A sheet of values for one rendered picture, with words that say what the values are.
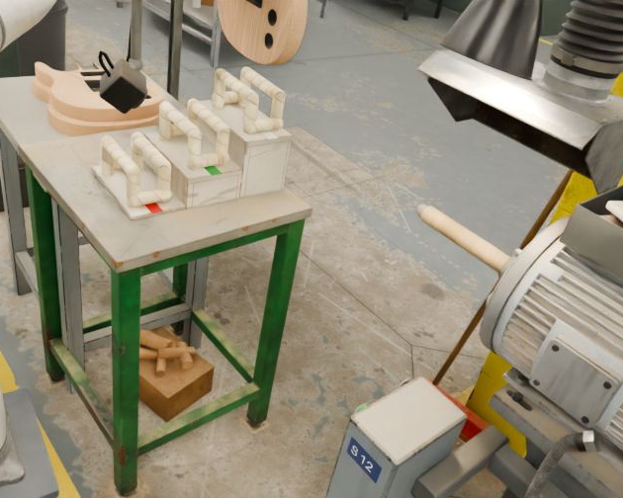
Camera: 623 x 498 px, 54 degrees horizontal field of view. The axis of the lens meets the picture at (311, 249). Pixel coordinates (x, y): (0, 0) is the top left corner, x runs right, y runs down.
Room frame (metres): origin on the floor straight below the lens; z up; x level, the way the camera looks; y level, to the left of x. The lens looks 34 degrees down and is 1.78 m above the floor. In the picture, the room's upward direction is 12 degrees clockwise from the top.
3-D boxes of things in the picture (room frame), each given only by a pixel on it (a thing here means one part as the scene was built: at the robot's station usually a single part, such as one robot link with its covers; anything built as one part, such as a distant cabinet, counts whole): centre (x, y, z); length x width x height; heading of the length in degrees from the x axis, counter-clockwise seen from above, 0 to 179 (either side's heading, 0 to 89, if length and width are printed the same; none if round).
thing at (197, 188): (1.49, 0.37, 0.98); 0.27 x 0.16 x 0.09; 44
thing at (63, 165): (1.48, 0.44, 0.55); 0.62 x 0.58 x 0.76; 46
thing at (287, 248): (1.47, 0.07, 0.45); 0.05 x 0.05 x 0.90; 46
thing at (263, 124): (1.52, 0.19, 1.12); 0.11 x 0.03 x 0.03; 134
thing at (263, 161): (1.59, 0.26, 1.02); 0.27 x 0.15 x 0.17; 44
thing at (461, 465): (0.63, -0.30, 1.02); 0.19 x 0.04 x 0.04; 136
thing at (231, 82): (1.57, 0.28, 1.20); 0.20 x 0.03 x 0.03; 43
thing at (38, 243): (1.49, 0.81, 0.45); 0.05 x 0.05 x 0.90; 46
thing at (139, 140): (1.40, 0.46, 1.04); 0.20 x 0.03 x 0.03; 43
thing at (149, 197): (1.31, 0.42, 0.96); 0.11 x 0.03 x 0.03; 134
